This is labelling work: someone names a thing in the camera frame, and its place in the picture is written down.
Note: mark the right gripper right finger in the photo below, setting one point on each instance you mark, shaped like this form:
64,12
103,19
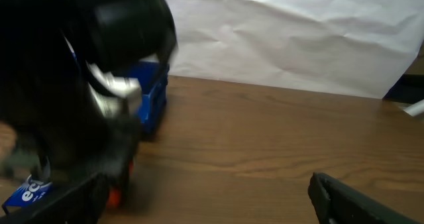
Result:
344,207

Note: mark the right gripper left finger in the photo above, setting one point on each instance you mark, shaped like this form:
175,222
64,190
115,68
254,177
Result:
66,207

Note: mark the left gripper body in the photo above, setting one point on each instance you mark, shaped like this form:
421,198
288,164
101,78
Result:
99,144

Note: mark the blue candy pack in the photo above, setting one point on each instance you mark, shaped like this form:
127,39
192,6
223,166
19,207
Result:
28,192

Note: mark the orange candy box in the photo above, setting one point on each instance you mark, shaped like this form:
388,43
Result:
113,197

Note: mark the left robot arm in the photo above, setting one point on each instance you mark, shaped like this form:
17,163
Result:
49,51

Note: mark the blue tray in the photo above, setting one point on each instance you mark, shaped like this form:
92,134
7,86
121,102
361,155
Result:
154,94

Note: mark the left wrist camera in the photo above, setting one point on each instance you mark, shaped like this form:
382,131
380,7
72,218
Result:
116,91

